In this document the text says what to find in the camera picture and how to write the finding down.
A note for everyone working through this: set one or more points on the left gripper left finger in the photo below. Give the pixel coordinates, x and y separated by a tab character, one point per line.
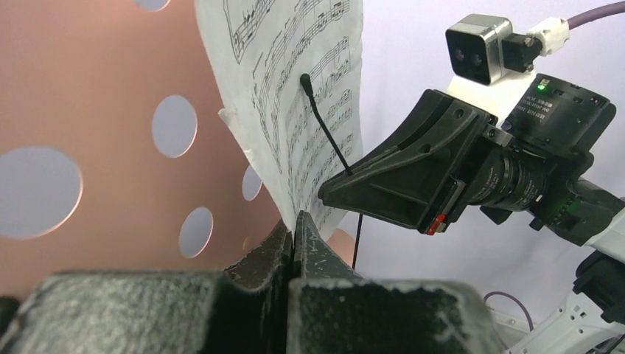
237	310

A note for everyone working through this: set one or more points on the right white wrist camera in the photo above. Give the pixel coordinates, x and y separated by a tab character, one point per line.
493	65

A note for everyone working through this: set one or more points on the sheet music page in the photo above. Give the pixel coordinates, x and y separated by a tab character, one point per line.
289	75

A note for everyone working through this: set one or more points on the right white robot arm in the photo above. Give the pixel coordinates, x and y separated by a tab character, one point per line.
593	311

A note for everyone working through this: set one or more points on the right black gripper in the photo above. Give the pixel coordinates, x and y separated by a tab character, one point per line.
448	154

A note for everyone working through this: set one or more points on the pink music stand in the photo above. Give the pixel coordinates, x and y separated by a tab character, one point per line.
113	151

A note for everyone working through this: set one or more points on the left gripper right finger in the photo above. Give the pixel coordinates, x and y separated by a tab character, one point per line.
332	309

